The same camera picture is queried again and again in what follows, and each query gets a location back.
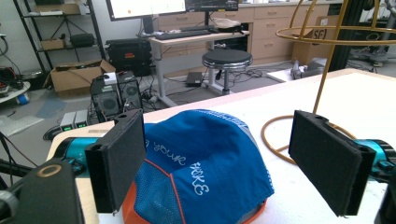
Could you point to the printed cardboard box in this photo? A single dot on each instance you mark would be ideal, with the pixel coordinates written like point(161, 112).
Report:
point(314, 40)

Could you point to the black keyboard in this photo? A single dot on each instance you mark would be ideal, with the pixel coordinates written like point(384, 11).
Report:
point(182, 34)

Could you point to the black metal shelf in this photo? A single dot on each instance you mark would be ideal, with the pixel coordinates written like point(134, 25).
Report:
point(59, 31)

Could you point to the white standing desk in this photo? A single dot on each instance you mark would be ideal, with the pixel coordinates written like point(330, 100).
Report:
point(186, 42)

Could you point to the open cardboard box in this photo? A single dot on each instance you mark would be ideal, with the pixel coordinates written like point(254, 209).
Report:
point(77, 76)

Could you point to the grey power supply units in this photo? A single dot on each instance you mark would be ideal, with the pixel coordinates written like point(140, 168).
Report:
point(74, 120)

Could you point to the dark-screen computer monitor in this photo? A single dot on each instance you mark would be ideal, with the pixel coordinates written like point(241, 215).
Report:
point(211, 4)

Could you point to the black equipment case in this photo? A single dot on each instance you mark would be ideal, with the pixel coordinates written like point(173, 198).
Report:
point(129, 56)

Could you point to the flat black box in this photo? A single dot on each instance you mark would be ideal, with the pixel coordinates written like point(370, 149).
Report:
point(194, 79)

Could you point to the beige cloth bag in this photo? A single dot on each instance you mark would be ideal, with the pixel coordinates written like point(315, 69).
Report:
point(225, 23)

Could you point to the blue and orange cap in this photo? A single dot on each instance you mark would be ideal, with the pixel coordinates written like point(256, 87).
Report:
point(199, 168)

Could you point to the wooden drawer cabinets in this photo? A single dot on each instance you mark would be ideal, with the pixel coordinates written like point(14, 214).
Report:
point(271, 31)

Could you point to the white-screen computer monitor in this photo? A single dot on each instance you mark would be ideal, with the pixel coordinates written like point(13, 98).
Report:
point(146, 7)

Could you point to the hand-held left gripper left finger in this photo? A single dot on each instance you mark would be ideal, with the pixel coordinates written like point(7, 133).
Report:
point(116, 161)

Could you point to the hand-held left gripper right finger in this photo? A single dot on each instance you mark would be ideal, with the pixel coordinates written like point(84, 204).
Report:
point(330, 163)

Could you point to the black desktop computer tower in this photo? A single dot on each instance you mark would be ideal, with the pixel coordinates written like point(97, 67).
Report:
point(115, 95)

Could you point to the round black stool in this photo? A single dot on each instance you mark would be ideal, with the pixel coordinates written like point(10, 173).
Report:
point(227, 59)

